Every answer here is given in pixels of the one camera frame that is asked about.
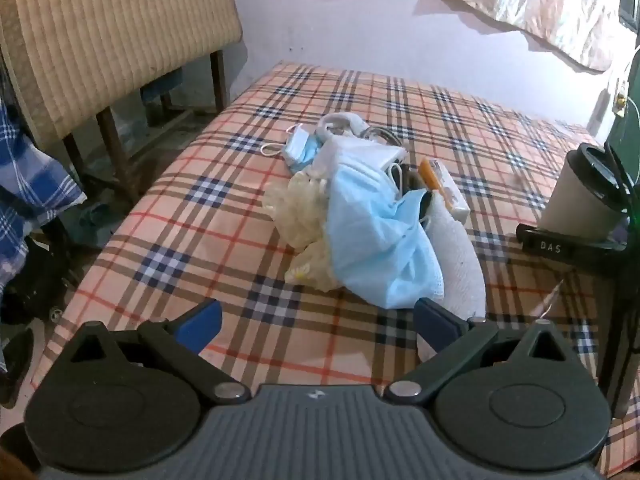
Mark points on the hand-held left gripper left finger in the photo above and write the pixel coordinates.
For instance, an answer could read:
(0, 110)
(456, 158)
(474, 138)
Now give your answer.
(205, 322)

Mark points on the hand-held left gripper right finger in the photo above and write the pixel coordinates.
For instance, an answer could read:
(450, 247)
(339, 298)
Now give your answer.
(435, 322)

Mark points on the orange and clear tissue packet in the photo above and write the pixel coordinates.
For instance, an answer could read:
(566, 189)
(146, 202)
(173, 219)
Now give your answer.
(442, 180)

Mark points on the yellowish plastic gloves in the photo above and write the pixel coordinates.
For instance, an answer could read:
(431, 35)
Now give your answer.
(300, 205)

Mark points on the beige paper cup black lid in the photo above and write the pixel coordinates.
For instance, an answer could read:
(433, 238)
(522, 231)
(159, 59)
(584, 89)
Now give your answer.
(575, 195)

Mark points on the white textured cloth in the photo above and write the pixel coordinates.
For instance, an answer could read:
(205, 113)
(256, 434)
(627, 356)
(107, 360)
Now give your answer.
(460, 260)

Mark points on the large light blue face mask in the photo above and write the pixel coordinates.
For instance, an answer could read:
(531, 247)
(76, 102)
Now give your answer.
(375, 240)

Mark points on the green door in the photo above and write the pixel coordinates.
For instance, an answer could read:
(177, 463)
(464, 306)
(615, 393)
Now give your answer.
(627, 135)

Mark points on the green sandal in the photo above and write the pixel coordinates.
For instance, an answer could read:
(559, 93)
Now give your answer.
(95, 220)

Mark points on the black bag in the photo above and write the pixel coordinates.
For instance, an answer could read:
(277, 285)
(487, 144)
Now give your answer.
(35, 275)

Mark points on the dark shoe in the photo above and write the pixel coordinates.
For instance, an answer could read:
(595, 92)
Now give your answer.
(15, 365)

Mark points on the small folded blue face mask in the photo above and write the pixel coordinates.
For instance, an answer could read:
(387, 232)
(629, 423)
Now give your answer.
(300, 147)

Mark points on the blue plaid cloth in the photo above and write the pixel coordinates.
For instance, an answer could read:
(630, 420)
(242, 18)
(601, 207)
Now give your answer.
(30, 170)

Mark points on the beige woven headboard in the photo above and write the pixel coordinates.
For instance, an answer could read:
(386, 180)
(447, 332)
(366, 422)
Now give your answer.
(125, 25)

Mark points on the wall socket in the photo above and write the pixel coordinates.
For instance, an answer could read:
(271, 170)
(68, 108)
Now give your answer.
(621, 96)

